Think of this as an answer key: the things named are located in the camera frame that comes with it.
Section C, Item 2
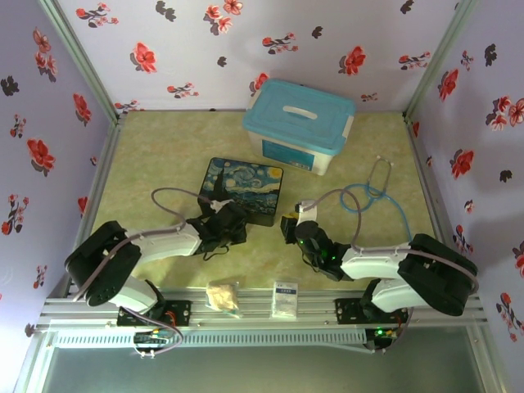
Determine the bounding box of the starry night tin box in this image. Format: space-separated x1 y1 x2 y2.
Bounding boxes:
196 156 286 228

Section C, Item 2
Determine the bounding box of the white gauze packet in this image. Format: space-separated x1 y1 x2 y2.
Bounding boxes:
271 279 299 320

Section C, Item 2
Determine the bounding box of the clear bag of cotton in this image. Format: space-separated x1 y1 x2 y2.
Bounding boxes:
205 279 242 319

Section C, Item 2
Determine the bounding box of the blue lidded storage box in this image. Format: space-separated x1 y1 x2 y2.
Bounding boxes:
242 78 357 178

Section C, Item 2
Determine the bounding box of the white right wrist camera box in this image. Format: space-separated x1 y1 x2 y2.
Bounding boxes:
296 199 319 225

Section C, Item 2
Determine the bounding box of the grey right arm cable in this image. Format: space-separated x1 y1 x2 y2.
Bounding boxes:
309 189 480 296

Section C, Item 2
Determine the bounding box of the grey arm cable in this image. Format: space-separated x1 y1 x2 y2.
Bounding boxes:
73 187 215 302
309 189 480 296

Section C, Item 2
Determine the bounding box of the grey left arm cable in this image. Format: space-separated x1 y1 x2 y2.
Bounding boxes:
73 187 215 302

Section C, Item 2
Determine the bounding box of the aluminium table rail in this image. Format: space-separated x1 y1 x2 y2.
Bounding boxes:
37 287 489 329

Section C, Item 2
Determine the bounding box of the white slotted cable duct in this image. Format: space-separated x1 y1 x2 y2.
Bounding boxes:
52 328 368 350

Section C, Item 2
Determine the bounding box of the aluminium corner post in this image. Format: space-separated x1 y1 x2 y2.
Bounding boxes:
37 0 129 124
402 0 481 124

